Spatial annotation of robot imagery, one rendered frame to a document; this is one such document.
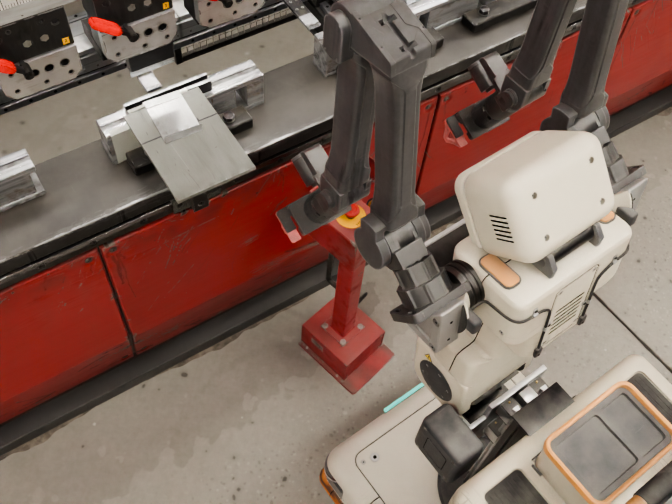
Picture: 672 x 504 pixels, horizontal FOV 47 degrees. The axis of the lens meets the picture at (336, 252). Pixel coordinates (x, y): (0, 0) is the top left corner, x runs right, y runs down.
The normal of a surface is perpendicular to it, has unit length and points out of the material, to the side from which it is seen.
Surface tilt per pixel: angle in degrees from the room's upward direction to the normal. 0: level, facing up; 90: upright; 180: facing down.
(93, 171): 0
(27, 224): 0
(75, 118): 0
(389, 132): 89
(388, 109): 89
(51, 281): 90
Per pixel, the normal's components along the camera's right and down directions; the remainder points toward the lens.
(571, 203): 0.47, 0.15
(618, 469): 0.06, -0.54
